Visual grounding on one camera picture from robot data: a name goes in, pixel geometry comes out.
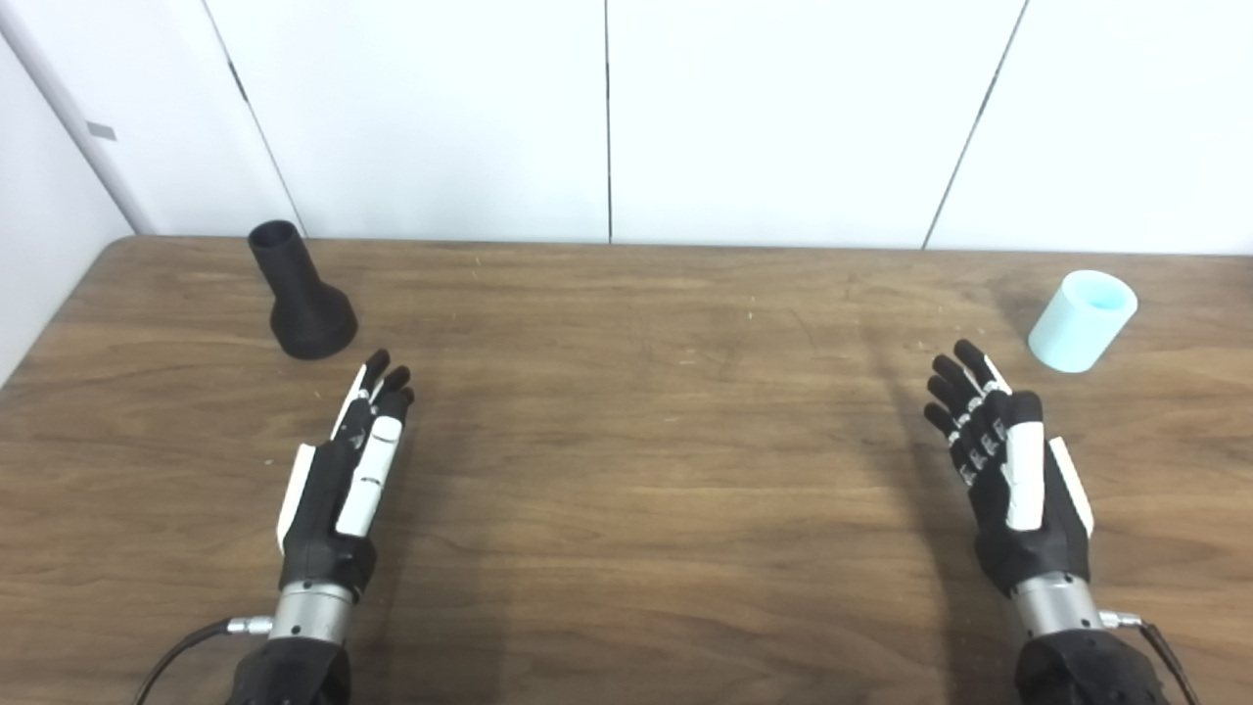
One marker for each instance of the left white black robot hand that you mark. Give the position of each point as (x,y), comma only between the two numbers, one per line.
(328,499)

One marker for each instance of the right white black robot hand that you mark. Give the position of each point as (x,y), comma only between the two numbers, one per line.
(1028,509)

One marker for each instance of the light blue cylinder cup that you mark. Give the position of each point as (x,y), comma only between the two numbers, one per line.
(1077,323)

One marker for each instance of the black flared nozzle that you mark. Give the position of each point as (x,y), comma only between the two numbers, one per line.
(305,304)

